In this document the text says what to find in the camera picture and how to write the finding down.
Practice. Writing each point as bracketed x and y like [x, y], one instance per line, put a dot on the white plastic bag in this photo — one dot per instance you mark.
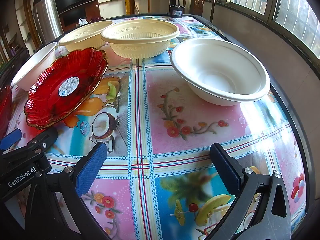
[82, 22]

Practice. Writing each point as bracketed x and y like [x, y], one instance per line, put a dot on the cream plastic bowl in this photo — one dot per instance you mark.
[82, 35]
[140, 48]

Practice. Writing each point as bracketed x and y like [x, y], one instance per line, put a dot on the printed checked tablecloth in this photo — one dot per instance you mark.
[175, 105]

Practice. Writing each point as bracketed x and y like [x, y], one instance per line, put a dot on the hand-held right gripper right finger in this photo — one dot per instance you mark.
[226, 170]

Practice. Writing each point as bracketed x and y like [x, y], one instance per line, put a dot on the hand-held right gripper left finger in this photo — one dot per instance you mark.
[91, 170]

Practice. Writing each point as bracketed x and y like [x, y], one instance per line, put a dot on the black-rimmed table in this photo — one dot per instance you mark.
[310, 205]

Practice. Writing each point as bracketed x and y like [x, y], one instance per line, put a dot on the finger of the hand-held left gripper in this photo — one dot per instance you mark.
[46, 140]
[10, 138]

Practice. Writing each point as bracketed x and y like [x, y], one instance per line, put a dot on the dark wooden chair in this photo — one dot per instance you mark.
[200, 2]

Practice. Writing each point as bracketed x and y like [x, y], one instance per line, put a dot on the small black device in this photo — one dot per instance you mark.
[176, 12]

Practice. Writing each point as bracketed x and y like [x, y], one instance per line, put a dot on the white foam bowl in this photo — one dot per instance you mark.
[32, 65]
[220, 65]

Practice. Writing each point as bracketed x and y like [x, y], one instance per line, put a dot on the stainless steel thermos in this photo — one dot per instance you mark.
[47, 17]

